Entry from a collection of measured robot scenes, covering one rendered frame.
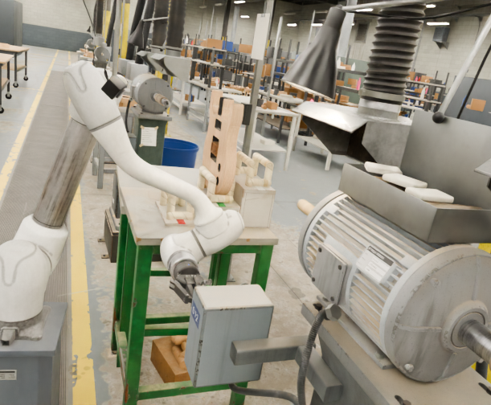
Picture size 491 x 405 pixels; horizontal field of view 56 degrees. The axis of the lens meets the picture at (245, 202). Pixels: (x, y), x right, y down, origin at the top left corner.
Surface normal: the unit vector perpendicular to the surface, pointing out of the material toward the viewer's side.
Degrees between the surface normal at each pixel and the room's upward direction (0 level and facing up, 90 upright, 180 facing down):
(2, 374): 90
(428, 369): 97
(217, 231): 78
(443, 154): 90
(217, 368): 90
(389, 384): 0
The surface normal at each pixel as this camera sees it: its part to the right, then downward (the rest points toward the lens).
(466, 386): 0.15, -0.94
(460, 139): -0.93, -0.04
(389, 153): 0.34, 0.33
